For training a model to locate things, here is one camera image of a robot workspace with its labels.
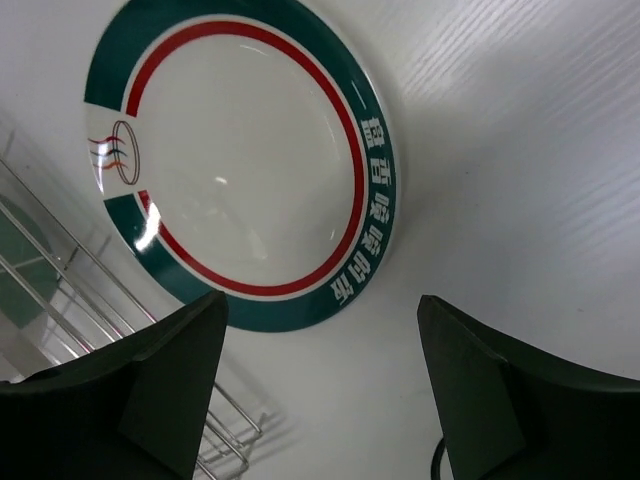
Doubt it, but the metal wire dish rack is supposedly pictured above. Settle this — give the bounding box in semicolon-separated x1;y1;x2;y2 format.
1;163;264;479

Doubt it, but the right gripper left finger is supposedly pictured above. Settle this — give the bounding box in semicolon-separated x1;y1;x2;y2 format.
1;292;228;479

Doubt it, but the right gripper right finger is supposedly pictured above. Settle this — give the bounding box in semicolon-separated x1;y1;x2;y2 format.
417;295;639;479

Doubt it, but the green red rimmed plate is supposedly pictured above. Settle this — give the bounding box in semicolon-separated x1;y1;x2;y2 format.
84;1;401;332

